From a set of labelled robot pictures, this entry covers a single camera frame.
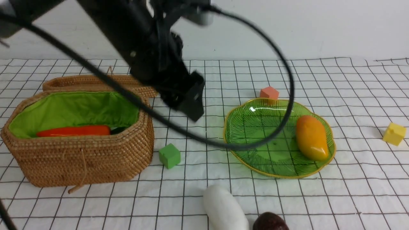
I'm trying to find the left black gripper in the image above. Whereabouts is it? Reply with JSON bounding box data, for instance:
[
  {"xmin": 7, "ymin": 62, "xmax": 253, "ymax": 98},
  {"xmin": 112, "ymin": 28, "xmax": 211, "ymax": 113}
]
[{"xmin": 130, "ymin": 32, "xmax": 205, "ymax": 122}]

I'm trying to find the orange toy carrot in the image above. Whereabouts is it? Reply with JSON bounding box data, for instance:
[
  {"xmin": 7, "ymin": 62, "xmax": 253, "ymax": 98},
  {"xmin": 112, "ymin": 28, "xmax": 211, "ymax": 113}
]
[{"xmin": 36, "ymin": 125, "xmax": 127, "ymax": 137}]

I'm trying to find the white toy radish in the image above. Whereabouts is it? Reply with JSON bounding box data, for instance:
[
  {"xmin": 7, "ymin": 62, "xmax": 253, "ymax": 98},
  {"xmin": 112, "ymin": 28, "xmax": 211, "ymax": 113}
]
[{"xmin": 203, "ymin": 184, "xmax": 250, "ymax": 230}]

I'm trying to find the orange toy mango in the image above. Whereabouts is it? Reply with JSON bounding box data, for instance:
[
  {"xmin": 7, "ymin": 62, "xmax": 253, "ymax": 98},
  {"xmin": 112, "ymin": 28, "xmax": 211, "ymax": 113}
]
[{"xmin": 296, "ymin": 115, "xmax": 329, "ymax": 161}]

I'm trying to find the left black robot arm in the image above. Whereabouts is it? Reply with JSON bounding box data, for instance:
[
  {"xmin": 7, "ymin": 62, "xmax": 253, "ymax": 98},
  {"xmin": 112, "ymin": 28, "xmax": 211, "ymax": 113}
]
[{"xmin": 78, "ymin": 0, "xmax": 205, "ymax": 121}]

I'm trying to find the wicker basket green lining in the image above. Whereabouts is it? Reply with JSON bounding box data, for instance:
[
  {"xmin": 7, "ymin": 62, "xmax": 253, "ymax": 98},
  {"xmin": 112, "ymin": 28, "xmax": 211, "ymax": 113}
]
[{"xmin": 1, "ymin": 89, "xmax": 155, "ymax": 194}]

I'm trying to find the wicker basket lid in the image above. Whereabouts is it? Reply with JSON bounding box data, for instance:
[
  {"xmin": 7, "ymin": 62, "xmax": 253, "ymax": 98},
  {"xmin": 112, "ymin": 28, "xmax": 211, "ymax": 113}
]
[{"xmin": 42, "ymin": 66, "xmax": 158, "ymax": 98}]

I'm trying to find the green foam cube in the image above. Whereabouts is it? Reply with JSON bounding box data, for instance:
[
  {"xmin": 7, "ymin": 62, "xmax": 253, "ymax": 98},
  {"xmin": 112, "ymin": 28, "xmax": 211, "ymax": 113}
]
[{"xmin": 158, "ymin": 143, "xmax": 181, "ymax": 169}]

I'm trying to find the green glass plate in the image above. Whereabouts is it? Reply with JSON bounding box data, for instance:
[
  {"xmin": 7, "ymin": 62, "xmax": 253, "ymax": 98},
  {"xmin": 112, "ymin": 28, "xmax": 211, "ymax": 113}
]
[{"xmin": 223, "ymin": 98, "xmax": 336, "ymax": 179}]

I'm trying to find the orange foam cube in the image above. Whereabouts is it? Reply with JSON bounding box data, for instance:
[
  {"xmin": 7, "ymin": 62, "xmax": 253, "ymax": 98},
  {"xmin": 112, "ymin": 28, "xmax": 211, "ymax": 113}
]
[{"xmin": 259, "ymin": 86, "xmax": 279, "ymax": 100}]

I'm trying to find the dark brown toy avocado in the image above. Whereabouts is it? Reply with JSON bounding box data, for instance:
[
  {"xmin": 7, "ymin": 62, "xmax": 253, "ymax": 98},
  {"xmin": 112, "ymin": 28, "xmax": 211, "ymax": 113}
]
[{"xmin": 252, "ymin": 212, "xmax": 289, "ymax": 230}]

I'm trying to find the white grid tablecloth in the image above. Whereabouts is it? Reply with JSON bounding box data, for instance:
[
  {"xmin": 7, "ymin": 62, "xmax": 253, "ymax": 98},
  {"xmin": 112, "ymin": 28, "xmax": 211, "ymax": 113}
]
[{"xmin": 0, "ymin": 57, "xmax": 409, "ymax": 230}]

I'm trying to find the yellow foam cube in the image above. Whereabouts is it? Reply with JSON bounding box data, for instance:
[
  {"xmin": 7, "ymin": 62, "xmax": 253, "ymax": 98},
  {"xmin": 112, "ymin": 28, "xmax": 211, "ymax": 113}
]
[{"xmin": 382, "ymin": 122, "xmax": 407, "ymax": 146}]

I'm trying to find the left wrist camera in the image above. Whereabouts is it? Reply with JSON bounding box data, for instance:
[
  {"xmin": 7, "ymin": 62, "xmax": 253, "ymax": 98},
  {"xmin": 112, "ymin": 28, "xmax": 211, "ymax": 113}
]
[{"xmin": 179, "ymin": 0, "xmax": 213, "ymax": 26}]

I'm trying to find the left black cable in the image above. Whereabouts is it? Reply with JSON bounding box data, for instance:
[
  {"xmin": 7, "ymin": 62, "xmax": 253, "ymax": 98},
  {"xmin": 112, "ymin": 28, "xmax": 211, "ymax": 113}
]
[{"xmin": 0, "ymin": 3, "xmax": 295, "ymax": 230}]

